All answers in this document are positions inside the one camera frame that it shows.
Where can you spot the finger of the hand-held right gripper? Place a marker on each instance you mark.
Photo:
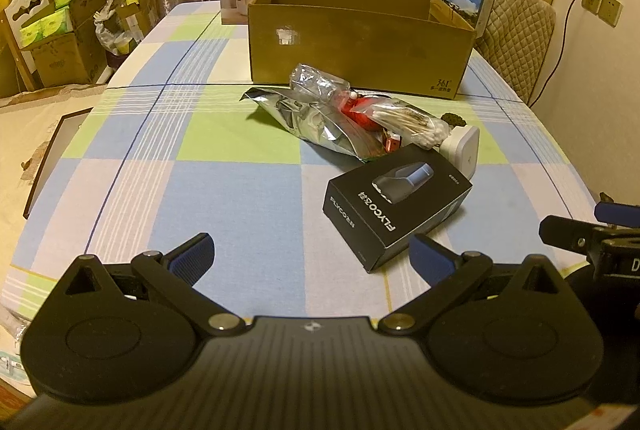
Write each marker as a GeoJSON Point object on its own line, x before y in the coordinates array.
{"type": "Point", "coordinates": [570, 230]}
{"type": "Point", "coordinates": [612, 212]}

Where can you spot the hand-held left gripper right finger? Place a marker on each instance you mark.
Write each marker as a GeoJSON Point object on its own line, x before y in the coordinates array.
{"type": "Point", "coordinates": [430, 256]}

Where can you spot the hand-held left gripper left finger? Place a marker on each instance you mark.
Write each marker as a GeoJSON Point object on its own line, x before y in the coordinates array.
{"type": "Point", "coordinates": [192, 255]}

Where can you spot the black shaver box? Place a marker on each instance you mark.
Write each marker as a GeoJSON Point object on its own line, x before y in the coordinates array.
{"type": "Point", "coordinates": [395, 205]}

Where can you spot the red round toy figure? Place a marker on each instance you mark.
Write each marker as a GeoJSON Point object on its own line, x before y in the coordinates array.
{"type": "Point", "coordinates": [357, 109]}

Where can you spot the silver foil bag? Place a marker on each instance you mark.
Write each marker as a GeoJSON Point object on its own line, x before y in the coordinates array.
{"type": "Point", "coordinates": [305, 120]}

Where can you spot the brown cardboard box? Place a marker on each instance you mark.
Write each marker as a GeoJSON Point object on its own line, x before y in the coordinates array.
{"type": "Point", "coordinates": [360, 50]}

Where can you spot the checked tablecloth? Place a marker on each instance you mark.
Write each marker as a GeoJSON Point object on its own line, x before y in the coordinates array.
{"type": "Point", "coordinates": [200, 170]}

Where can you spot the white charger plug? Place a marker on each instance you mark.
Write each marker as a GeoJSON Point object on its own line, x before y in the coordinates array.
{"type": "Point", "coordinates": [462, 150]}

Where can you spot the bag of cotton swabs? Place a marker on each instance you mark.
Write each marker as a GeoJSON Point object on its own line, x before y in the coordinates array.
{"type": "Point", "coordinates": [410, 123]}

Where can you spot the small dark green object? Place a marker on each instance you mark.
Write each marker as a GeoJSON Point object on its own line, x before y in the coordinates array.
{"type": "Point", "coordinates": [452, 118]}

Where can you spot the chair with quilted cover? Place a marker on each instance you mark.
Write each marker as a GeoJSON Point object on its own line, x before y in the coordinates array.
{"type": "Point", "coordinates": [520, 35]}

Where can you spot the clear plastic bag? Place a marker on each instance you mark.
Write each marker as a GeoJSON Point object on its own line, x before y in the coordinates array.
{"type": "Point", "coordinates": [315, 80]}

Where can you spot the large cardboard storage box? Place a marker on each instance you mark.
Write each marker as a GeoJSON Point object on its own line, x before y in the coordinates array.
{"type": "Point", "coordinates": [70, 55]}

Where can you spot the trash bin with bag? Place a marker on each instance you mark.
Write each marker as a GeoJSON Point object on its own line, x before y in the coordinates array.
{"type": "Point", "coordinates": [112, 33]}

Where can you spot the small open cardboard box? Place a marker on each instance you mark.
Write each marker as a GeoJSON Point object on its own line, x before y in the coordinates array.
{"type": "Point", "coordinates": [137, 13]}

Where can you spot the stack of green tissue packs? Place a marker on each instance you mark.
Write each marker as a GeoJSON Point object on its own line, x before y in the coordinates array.
{"type": "Point", "coordinates": [50, 18]}

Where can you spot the white wooden chair back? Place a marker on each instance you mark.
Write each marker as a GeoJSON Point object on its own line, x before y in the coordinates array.
{"type": "Point", "coordinates": [22, 15]}

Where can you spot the dark picture frame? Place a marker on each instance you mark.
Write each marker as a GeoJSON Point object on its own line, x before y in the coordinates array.
{"type": "Point", "coordinates": [52, 150]}

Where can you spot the beige wall socket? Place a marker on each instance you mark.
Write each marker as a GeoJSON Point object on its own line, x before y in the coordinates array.
{"type": "Point", "coordinates": [602, 5]}

